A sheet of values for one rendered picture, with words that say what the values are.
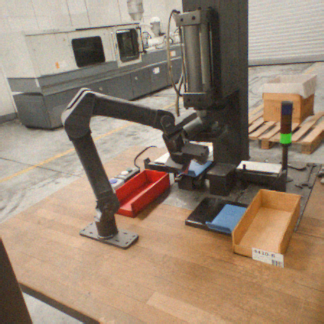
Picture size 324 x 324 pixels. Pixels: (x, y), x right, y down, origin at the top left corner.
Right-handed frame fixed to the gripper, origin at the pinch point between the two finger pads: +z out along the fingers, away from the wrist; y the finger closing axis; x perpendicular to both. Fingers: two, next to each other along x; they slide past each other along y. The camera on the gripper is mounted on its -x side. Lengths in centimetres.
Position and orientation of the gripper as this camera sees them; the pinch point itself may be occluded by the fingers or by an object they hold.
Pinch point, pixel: (185, 171)
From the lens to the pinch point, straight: 110.6
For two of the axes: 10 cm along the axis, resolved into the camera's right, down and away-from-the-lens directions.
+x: -8.6, -2.0, 4.8
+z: 2.8, 6.0, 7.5
